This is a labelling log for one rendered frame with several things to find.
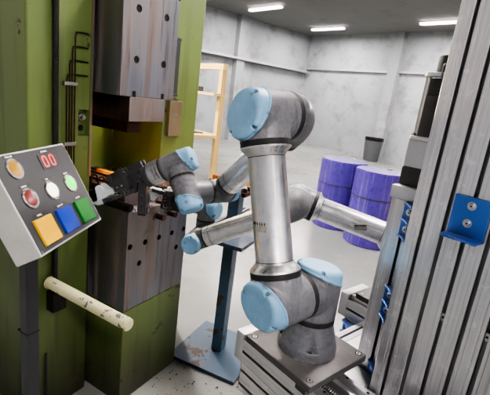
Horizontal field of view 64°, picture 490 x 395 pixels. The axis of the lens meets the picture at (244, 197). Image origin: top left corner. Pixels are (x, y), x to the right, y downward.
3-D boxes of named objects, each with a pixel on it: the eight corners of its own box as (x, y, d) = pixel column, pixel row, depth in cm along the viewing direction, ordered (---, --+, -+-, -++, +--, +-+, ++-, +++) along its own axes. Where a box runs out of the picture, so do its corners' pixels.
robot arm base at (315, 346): (347, 351, 101) (354, 317, 99) (308, 372, 92) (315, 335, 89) (303, 322, 112) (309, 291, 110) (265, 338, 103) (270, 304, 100)
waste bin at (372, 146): (382, 162, 1192) (387, 139, 1175) (372, 162, 1157) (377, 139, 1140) (367, 158, 1232) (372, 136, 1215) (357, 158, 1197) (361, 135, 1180)
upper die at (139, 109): (163, 121, 170) (165, 99, 168) (128, 121, 153) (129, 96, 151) (98, 110, 190) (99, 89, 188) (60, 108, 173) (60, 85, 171)
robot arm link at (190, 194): (219, 204, 117) (208, 170, 119) (186, 207, 109) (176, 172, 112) (205, 213, 122) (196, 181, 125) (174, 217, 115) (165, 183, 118)
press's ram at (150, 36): (185, 101, 179) (193, 6, 169) (119, 96, 147) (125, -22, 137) (121, 92, 199) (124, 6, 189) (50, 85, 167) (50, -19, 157)
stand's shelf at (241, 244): (272, 230, 219) (272, 227, 218) (241, 252, 183) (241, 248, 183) (224, 218, 230) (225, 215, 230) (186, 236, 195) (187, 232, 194)
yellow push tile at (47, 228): (63, 236, 110) (50, 213, 109) (48, 246, 103) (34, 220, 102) (58, 238, 111) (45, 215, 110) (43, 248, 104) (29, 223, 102)
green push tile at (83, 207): (97, 216, 130) (87, 195, 128) (85, 223, 122) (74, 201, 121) (92, 218, 130) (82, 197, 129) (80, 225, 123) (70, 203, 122)
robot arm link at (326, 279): (346, 316, 99) (356, 266, 96) (311, 331, 90) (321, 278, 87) (310, 295, 108) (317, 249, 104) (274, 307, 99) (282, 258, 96)
